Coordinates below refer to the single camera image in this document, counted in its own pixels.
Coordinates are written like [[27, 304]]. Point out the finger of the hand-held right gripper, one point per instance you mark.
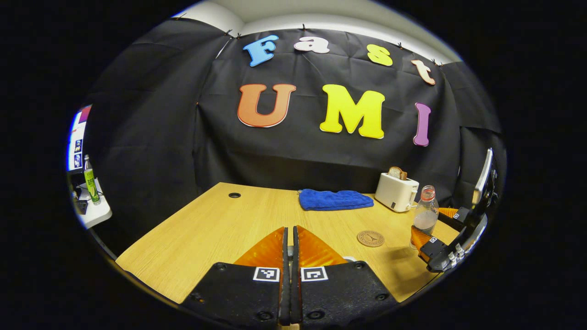
[[458, 215], [433, 250]]

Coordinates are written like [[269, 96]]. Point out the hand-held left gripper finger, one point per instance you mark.
[[285, 284], [296, 284]]

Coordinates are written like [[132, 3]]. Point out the clear plastic water bottle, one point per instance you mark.
[[425, 215]]

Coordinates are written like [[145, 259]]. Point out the round brown coaster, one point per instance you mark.
[[370, 238]]

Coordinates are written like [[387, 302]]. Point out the green bottle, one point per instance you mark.
[[91, 183]]

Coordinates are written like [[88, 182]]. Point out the white toaster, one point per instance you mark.
[[395, 192]]

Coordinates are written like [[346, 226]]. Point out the blue towel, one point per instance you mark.
[[335, 200]]

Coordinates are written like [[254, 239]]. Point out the black backdrop cloth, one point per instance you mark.
[[298, 160]]

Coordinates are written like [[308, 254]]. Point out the white side table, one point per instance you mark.
[[98, 214]]

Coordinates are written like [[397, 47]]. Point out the small dark keypad device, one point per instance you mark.
[[81, 206]]

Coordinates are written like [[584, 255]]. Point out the computer monitor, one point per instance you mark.
[[78, 137]]

